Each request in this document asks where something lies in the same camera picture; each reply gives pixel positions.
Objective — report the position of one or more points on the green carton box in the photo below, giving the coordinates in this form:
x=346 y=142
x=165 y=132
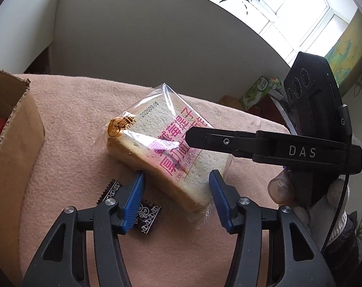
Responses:
x=255 y=94

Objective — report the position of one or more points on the person's right hand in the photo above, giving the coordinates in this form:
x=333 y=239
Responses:
x=281 y=188

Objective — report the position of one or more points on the pink blanket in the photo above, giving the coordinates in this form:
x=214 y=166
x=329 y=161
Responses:
x=79 y=110

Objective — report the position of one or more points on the window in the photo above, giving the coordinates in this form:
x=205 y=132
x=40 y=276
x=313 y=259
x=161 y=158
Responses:
x=303 y=6

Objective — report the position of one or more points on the tan box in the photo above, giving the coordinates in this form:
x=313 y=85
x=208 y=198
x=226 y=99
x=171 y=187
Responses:
x=228 y=101

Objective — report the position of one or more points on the person's right forearm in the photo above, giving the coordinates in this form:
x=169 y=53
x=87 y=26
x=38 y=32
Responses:
x=345 y=245

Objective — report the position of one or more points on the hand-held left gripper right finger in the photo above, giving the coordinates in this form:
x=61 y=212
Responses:
x=221 y=200

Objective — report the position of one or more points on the sliced bread packet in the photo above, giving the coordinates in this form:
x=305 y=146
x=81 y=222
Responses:
x=145 y=149

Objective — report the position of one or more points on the wall map poster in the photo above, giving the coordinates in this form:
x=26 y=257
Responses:
x=348 y=56

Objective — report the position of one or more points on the dark patterned candy packet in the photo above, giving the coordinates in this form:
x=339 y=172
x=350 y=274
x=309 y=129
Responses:
x=149 y=215

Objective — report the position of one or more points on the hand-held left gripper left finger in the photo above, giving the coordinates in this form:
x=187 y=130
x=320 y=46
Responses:
x=133 y=203

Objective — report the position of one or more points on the brown cardboard box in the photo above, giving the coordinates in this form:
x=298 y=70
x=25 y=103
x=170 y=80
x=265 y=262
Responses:
x=22 y=131

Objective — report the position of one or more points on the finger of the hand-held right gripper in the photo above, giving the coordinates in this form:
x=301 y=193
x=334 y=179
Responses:
x=216 y=142

